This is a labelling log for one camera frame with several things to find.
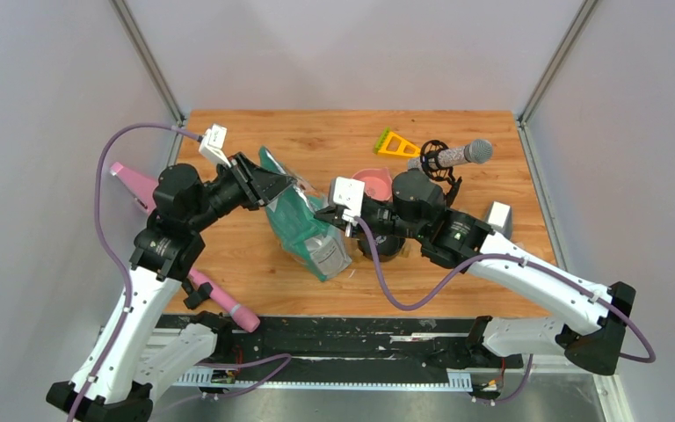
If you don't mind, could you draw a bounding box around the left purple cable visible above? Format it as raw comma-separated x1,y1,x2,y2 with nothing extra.
66,122,205,422

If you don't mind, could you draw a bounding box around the black pet bowl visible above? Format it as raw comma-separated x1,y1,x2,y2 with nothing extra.
358,236,406,262

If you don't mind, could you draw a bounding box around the green dog food bag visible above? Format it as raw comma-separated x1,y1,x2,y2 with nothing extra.
258,146,352,281

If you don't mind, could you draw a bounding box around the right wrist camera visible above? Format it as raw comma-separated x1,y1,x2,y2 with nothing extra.
328,177,366,225

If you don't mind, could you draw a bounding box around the black mounting rail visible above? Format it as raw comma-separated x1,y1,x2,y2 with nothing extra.
156,314,584,389

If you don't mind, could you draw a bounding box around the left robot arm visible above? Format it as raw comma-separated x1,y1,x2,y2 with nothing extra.
47,153,295,421

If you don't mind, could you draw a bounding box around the silver metal scoop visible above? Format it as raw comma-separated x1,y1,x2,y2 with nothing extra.
483,201,512,239

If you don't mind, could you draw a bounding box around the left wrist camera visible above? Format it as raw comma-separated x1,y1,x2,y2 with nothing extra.
199,124,231,168

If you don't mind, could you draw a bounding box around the yellow green triangular toy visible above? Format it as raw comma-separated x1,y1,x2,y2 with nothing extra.
373,127,421,159

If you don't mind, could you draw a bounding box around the pink pet bowl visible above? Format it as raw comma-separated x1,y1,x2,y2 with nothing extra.
352,168,392,201

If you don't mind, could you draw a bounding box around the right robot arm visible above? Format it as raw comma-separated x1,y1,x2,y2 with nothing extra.
315,170,636,376

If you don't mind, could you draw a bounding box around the glitter silver microphone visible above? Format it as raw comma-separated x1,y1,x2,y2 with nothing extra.
407,139,493,170

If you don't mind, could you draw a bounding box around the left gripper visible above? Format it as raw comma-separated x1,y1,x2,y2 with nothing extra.
187,151,297,233

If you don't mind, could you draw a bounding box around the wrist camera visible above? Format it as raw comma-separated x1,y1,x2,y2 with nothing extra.
199,124,231,168
328,177,366,225

